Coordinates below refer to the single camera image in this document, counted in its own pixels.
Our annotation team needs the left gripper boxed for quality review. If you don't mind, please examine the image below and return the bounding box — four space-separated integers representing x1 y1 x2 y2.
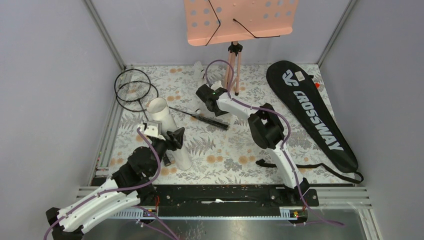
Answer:
149 125 185 176

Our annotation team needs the white shuttlecock tube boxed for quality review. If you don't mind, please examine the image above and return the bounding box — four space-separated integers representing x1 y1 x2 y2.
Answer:
146 97 192 170

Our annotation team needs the pink music stand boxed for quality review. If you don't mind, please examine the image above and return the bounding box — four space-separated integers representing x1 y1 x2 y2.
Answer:
183 0 299 94

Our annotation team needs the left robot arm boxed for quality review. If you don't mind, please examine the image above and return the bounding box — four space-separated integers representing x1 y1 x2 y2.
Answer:
43 124 185 240

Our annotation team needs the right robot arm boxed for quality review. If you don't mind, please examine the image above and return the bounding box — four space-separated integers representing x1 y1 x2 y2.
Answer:
195 84 310 206

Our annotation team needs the black badminton racket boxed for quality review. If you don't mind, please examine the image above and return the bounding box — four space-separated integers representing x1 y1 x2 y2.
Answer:
113 68 159 119
115 80 229 131

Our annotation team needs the floral tablecloth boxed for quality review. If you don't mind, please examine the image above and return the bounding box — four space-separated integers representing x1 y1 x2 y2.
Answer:
107 63 352 186

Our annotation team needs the black racket bag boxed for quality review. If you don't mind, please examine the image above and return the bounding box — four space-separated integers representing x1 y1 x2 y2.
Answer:
266 60 359 173

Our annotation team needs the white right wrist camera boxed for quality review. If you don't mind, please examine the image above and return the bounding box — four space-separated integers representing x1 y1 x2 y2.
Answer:
210 80 223 91

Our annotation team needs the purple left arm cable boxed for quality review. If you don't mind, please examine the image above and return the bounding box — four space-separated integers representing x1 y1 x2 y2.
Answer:
43 127 180 240

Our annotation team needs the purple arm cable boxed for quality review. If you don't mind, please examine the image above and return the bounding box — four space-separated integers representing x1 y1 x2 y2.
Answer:
43 127 180 240
204 59 345 228

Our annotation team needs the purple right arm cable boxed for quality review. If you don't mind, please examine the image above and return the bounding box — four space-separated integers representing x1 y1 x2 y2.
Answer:
204 59 345 228

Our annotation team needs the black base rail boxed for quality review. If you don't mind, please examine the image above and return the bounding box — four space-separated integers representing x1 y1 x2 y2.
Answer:
92 183 321 220

